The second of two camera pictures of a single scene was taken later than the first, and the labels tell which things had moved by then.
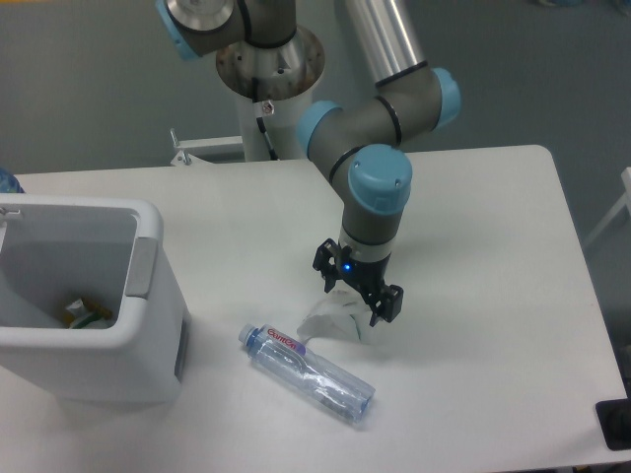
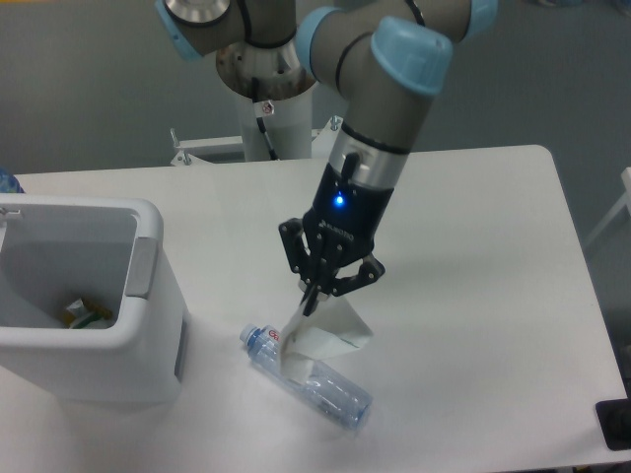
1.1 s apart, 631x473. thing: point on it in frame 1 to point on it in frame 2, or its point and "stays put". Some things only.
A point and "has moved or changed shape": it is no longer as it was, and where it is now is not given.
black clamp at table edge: [614, 417] stays put
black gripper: [368, 276] to [341, 226]
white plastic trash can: [89, 307] stays put
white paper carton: [341, 314] has moved or changed shape
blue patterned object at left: [9, 183] stays put
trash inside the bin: [82, 312] stays put
